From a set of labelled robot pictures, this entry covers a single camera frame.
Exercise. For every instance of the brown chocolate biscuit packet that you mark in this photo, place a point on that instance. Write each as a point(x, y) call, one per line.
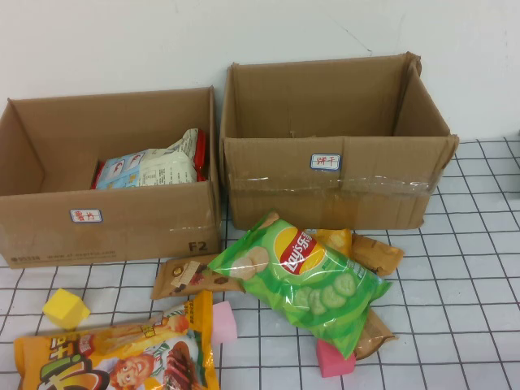
point(183, 276)

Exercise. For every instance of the green Lay's chips bag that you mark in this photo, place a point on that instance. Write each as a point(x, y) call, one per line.
point(325, 292)

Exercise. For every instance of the large orange chips bag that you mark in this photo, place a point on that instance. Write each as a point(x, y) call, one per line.
point(101, 357)

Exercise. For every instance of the red snack bag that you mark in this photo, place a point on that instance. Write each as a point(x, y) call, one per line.
point(201, 154)

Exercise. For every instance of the orange-brown snack packet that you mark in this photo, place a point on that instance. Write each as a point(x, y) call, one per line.
point(373, 254)

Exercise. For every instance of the taped cardboard box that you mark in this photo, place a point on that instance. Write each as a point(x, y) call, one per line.
point(284, 195)

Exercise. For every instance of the white label with red writing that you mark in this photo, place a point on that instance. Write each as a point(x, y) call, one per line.
point(326, 162)
point(86, 215)

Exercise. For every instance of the light pink foam cube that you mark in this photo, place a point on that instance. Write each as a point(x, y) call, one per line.
point(224, 323)

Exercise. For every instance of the cardboard box with F2 print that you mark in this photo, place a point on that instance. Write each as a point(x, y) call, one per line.
point(122, 235)

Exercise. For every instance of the dark pink foam cube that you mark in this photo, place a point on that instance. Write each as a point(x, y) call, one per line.
point(333, 363)

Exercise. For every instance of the white black-grid tablecloth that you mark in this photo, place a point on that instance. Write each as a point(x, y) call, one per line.
point(467, 284)

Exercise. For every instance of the yellow foam cube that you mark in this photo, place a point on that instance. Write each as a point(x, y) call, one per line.
point(65, 310)

